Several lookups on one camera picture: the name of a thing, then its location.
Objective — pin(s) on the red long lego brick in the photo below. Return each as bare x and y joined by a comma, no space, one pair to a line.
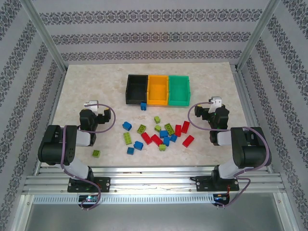
185,126
178,130
157,140
146,138
188,140

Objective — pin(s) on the lime green long lego brick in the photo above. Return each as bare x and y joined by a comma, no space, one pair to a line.
169,128
127,138

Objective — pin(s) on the lime green medium lego brick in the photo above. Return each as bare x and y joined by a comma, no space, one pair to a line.
141,129

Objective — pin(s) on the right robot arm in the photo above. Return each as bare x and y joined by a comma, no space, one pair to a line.
252,149

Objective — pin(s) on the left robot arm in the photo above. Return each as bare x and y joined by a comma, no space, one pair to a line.
55,144

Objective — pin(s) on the green plastic bin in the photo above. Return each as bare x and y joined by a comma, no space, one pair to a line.
179,89

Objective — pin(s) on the black plastic bin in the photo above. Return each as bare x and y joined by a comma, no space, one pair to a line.
137,89

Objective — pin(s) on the yellow plastic bin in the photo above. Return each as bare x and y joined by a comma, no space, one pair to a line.
157,90

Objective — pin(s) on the small circuit board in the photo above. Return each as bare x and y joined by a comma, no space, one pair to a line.
89,198
220,197

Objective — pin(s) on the sheet metal shelf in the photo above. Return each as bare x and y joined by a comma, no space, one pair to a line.
154,216

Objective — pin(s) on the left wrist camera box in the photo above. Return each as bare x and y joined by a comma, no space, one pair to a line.
92,103

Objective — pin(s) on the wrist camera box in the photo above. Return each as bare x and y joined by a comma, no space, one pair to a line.
92,103
216,99

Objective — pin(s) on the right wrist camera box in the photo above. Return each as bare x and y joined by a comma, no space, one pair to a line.
216,99

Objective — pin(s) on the aluminum side rail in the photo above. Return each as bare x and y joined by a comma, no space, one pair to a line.
246,96
57,96

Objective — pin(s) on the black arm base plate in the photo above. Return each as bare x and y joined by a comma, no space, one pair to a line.
103,184
203,184

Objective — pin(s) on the aluminum base rail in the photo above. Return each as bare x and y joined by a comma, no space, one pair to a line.
154,183

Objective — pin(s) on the aluminum frame post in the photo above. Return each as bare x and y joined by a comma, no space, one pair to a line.
259,36
45,36

